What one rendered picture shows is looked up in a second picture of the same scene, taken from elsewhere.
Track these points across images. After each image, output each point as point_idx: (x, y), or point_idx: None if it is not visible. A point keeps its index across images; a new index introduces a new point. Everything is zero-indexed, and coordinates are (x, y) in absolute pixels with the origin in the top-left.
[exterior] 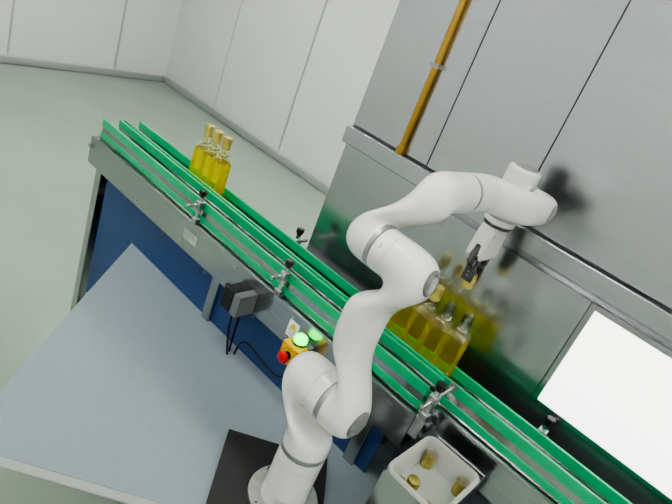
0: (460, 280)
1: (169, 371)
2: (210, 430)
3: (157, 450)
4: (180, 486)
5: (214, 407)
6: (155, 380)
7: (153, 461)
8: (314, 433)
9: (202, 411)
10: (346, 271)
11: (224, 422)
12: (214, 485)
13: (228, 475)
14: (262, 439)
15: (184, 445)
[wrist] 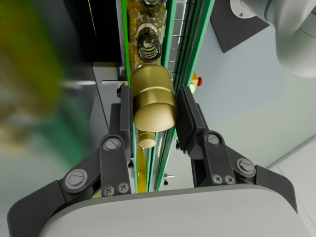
0: (55, 99)
1: (204, 95)
2: (225, 58)
3: (253, 60)
4: (269, 36)
5: (209, 69)
6: (214, 93)
7: (260, 56)
8: (314, 3)
9: (216, 69)
10: (105, 132)
11: (214, 59)
12: (267, 25)
13: (256, 26)
14: (217, 36)
15: (242, 56)
